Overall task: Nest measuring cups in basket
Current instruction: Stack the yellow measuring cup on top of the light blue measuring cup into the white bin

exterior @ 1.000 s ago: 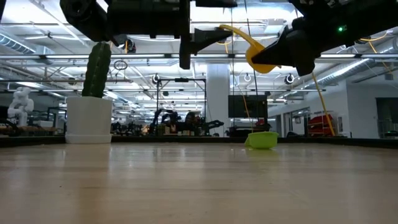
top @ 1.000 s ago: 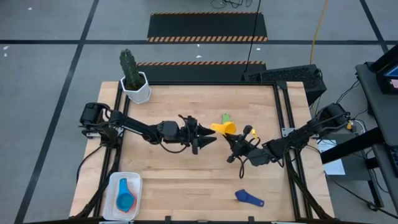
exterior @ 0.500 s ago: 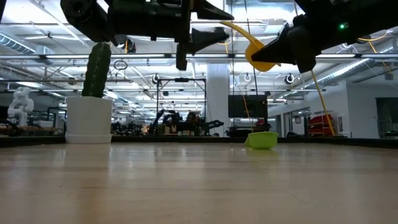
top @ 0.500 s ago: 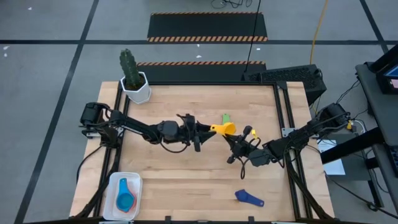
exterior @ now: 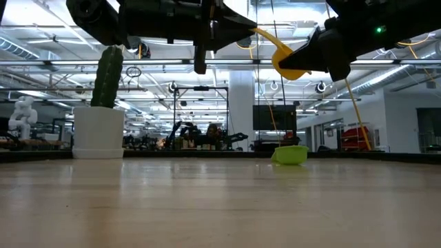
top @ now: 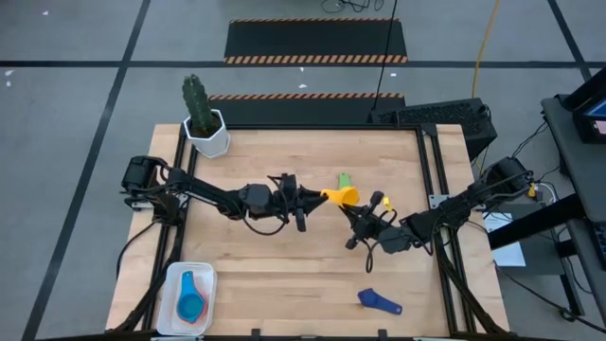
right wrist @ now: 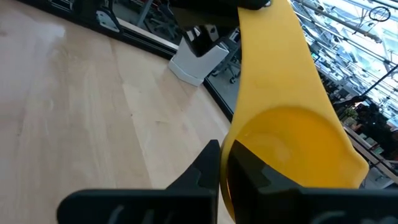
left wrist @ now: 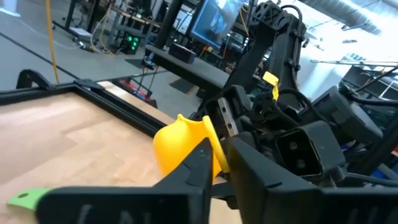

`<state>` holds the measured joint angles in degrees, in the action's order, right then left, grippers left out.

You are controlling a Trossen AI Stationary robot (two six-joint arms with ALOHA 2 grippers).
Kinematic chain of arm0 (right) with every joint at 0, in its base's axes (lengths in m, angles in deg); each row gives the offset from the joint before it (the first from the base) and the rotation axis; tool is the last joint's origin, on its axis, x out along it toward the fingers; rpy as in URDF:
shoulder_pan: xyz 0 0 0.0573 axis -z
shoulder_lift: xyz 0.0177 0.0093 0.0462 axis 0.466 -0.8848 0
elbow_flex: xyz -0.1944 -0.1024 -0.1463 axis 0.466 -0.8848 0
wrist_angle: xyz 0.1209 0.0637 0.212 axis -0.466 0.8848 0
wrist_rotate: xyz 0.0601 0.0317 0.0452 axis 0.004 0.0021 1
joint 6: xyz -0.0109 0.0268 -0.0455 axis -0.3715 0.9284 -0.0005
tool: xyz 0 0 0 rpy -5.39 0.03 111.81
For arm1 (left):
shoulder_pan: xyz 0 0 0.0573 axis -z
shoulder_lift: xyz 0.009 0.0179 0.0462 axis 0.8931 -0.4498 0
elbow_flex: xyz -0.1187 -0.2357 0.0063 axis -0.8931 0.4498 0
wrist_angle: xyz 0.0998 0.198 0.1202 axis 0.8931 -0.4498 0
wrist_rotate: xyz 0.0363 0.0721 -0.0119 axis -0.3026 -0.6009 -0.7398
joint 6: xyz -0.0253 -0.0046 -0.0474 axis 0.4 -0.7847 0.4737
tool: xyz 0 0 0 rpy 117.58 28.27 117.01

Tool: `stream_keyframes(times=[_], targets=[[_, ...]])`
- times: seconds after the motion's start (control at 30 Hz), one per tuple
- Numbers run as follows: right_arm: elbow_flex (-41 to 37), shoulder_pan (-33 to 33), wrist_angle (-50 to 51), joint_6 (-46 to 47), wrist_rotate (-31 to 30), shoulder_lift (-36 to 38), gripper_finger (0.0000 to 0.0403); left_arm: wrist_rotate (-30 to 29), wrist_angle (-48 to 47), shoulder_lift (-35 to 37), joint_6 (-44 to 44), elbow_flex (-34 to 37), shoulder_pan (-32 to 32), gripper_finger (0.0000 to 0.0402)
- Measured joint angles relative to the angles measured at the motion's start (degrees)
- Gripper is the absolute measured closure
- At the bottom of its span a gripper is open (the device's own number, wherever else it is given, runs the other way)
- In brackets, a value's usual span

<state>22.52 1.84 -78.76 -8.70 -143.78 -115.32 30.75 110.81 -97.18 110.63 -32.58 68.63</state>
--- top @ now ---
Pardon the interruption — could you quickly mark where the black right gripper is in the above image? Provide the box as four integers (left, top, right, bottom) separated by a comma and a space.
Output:
338, 190, 392, 251

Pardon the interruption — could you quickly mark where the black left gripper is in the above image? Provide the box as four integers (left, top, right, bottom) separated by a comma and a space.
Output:
269, 172, 330, 233

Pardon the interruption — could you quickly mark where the yellow measuring cup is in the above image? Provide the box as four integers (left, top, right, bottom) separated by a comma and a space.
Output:
320, 186, 361, 209

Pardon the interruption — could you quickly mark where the navy blue measuring cup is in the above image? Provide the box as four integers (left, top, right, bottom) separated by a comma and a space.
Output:
357, 287, 403, 316

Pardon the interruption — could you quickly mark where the light blue measuring cup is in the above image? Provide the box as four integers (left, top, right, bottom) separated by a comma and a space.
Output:
176, 270, 207, 325

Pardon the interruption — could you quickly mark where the white plastic basket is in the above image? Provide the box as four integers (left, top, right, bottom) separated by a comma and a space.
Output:
155, 261, 219, 336

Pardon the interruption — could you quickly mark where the white hexagonal plant pot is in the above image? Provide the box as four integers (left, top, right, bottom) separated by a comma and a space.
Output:
183, 108, 232, 160

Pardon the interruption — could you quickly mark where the black computer case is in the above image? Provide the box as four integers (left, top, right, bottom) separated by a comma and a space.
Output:
367, 98, 499, 161

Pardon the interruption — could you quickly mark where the green cactus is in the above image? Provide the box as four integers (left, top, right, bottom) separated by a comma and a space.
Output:
182, 73, 215, 136

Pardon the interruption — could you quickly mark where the white paper sheet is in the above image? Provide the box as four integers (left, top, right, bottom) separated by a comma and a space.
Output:
483, 212, 526, 268

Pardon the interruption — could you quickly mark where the black side desk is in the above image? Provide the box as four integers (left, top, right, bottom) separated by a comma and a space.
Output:
487, 94, 606, 304

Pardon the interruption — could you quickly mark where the black monitor with lit screen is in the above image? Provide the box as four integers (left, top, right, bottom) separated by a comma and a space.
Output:
562, 68, 606, 146

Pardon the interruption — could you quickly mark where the black aluminium table frame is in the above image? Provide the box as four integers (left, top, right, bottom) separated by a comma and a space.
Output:
109, 122, 510, 340

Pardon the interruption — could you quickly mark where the narrow striped black cable ramp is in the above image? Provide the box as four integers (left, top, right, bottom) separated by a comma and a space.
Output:
207, 92, 407, 127

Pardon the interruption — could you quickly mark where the large striped black cable ramp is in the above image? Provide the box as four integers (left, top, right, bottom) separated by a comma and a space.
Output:
223, 17, 409, 65

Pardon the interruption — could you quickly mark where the black hanging cable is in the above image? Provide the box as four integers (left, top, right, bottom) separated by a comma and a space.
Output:
372, 0, 399, 113

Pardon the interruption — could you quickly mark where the black coiled floor cable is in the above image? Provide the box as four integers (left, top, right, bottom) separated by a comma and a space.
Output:
321, 0, 385, 14

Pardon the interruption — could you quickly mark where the yellow hanging cable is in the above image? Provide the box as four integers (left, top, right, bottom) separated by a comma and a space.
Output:
472, 0, 501, 99

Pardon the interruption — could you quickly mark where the black floor power cable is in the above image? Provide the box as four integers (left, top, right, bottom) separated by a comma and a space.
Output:
494, 264, 606, 333

